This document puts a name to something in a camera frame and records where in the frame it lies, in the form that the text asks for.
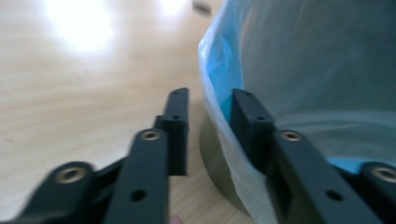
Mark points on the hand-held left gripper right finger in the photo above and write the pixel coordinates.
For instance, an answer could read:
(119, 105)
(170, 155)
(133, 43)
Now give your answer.
(252, 130)

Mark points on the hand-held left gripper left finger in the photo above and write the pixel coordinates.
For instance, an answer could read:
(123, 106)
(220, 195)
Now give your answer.
(177, 133)

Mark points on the green round trash can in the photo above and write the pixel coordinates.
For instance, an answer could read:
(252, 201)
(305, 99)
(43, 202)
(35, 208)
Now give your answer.
(214, 165)

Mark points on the white trash bag blue band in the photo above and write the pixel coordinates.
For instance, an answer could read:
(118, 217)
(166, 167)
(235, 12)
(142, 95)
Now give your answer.
(311, 77)

